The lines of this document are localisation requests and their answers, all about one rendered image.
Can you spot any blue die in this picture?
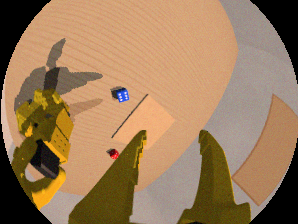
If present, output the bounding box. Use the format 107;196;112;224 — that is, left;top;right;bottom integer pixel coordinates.
116;88;129;102

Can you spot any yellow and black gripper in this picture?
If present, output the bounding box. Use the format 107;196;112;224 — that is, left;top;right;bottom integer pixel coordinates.
68;130;251;224

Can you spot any tan flat mat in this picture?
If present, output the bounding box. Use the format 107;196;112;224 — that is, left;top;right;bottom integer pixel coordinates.
112;94;175;150

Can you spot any red die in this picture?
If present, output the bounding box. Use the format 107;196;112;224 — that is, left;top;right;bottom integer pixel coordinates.
110;149;119;159

